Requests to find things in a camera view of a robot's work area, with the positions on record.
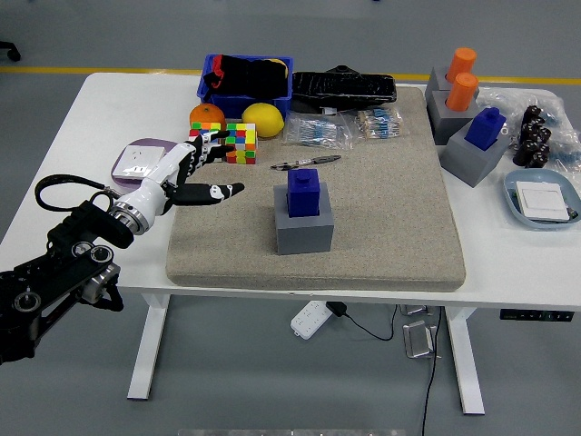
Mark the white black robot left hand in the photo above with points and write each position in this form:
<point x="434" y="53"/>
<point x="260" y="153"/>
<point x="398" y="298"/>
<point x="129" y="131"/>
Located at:
<point x="150" y="193"/>

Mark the blue square seal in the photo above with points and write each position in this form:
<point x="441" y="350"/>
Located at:
<point x="303" y="193"/>
<point x="483" y="129"/>

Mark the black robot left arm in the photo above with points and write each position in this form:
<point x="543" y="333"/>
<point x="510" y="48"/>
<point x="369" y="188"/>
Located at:
<point x="68" y="268"/>

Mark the grey cube seal holder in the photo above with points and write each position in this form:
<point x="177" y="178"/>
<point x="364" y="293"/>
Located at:
<point x="304" y="234"/>
<point x="436" y="79"/>
<point x="442" y="118"/>
<point x="463" y="159"/>

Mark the orange cylinder seal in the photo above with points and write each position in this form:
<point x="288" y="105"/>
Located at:
<point x="460" y="61"/>
<point x="462" y="93"/>

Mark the purple tray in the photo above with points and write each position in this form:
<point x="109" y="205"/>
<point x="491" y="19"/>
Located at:
<point x="154" y="141"/>

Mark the colourful puzzle cube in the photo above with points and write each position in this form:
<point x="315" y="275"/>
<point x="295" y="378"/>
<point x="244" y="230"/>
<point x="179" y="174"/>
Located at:
<point x="245" y="136"/>
<point x="204" y="128"/>

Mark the orange fruit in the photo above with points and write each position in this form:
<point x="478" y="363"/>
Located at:
<point x="206" y="113"/>

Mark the blue plastic bin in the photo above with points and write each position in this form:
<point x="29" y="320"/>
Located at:
<point x="236" y="105"/>

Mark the yellow lemon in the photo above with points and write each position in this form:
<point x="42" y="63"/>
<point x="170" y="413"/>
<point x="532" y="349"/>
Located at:
<point x="263" y="119"/>

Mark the black red cloth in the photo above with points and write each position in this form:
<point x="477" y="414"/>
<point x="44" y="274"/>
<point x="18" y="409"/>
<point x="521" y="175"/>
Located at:
<point x="249" y="75"/>

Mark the white table leg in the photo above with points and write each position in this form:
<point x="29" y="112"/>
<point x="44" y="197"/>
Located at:
<point x="467" y="363"/>
<point x="147" y="354"/>

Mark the black pen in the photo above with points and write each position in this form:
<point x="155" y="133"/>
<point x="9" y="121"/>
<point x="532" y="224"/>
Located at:
<point x="318" y="160"/>

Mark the clear bag blue resistors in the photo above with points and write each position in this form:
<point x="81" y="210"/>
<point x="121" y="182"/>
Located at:
<point x="318" y="129"/>

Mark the yellow object in bin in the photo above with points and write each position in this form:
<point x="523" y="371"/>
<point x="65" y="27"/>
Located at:
<point x="285" y="69"/>

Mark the black chair base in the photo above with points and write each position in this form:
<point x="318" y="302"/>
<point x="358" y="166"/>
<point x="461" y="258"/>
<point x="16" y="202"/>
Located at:
<point x="11" y="52"/>

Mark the white power strip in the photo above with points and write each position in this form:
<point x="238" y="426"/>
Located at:
<point x="308" y="320"/>

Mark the grey-brown foam mat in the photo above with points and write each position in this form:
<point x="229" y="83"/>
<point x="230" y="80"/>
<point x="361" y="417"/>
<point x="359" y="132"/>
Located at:
<point x="386" y="218"/>

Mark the clear bag mixed resistors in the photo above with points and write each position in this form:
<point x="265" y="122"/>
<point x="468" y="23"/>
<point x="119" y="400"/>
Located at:
<point x="379" y="122"/>

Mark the light blue tray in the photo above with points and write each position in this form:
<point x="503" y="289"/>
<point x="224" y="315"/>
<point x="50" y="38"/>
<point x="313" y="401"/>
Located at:
<point x="515" y="181"/>

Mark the clear plastic bag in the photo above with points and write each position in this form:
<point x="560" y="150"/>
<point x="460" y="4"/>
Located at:
<point x="508" y="100"/>

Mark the black table control panel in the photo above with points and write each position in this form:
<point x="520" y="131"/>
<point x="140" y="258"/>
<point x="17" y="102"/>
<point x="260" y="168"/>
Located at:
<point x="535" y="315"/>

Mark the clear bag blue parts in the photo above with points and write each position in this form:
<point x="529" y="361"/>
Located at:
<point x="567" y="145"/>

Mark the green circuit board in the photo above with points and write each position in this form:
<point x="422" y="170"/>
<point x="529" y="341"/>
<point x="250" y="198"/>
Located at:
<point x="573" y="212"/>

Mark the white wall socket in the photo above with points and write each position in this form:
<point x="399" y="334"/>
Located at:
<point x="136" y="159"/>

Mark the small metal floor bracket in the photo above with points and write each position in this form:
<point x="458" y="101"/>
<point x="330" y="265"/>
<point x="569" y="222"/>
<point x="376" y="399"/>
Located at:
<point x="415" y="310"/>

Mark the large metal floor bracket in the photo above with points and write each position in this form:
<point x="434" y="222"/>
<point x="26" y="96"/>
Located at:
<point x="420" y="340"/>

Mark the white switch panel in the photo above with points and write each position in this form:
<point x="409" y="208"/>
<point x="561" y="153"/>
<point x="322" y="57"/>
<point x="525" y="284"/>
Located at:
<point x="542" y="200"/>

